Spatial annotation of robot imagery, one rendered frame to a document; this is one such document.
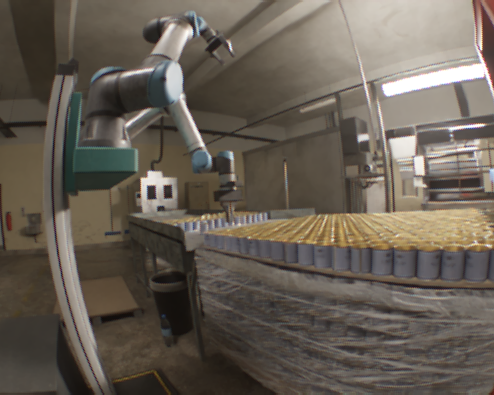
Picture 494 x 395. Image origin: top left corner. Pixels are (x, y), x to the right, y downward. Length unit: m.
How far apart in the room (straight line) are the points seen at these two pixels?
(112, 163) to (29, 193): 7.48
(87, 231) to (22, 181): 2.69
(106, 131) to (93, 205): 7.14
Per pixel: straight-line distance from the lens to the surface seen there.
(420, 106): 9.38
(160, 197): 6.54
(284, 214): 2.50
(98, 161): 0.56
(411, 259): 0.65
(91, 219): 7.71
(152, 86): 0.56
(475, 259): 0.63
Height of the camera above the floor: 1.34
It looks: level
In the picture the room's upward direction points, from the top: 3 degrees counter-clockwise
